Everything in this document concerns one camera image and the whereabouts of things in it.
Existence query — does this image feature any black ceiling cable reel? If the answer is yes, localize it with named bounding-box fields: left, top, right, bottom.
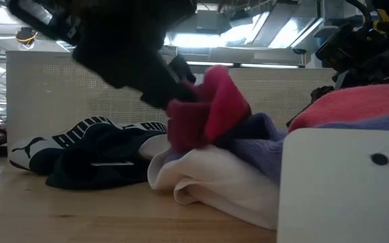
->
left=14, top=26, right=39, bottom=47

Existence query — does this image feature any large white paper hang tag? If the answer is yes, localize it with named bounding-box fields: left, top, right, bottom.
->
left=276, top=127, right=389, bottom=243

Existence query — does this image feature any cream white cloth garment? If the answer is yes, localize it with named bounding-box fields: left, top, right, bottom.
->
left=139, top=133, right=281, bottom=231

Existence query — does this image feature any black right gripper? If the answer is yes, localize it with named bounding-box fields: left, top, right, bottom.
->
left=286, top=23, right=389, bottom=128

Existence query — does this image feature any purple ribbed sock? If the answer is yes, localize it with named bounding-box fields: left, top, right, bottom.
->
left=165, top=112, right=389, bottom=186

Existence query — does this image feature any white perforated plastic bin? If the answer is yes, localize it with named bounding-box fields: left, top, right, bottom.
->
left=227, top=67, right=337, bottom=130
left=5, top=50, right=169, bottom=152

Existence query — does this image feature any hot pink ribbed sock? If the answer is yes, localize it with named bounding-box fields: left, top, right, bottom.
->
left=287, top=83, right=389, bottom=134

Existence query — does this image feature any grey rectangular duct box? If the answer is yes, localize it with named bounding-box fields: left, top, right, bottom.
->
left=196, top=9, right=233, bottom=34

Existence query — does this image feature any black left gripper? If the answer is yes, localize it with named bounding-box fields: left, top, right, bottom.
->
left=72, top=0, right=199, bottom=109

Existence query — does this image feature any silver slanted ceiling duct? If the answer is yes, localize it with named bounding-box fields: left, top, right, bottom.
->
left=251, top=0, right=326, bottom=48

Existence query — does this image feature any yellow right arm cable clip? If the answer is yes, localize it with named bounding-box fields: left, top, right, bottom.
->
left=372, top=8, right=389, bottom=33

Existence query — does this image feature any navy Puma underwear white waistband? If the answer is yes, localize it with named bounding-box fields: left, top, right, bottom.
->
left=8, top=115, right=168, bottom=190

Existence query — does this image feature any bright ceiling light panel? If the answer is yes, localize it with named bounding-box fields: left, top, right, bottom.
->
left=165, top=32, right=259, bottom=48

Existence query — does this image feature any maroon and pink garment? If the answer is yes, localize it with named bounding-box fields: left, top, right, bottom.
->
left=165, top=65, right=253, bottom=153

